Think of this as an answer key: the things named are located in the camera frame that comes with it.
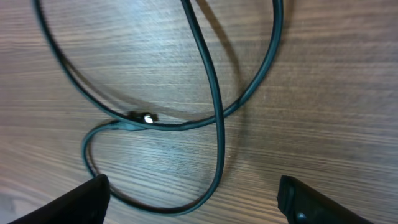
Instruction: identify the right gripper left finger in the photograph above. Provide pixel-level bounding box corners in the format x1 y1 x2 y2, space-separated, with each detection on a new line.
11 174 110 224

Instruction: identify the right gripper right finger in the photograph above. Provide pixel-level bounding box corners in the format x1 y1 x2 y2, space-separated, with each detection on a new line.
277 175 371 224

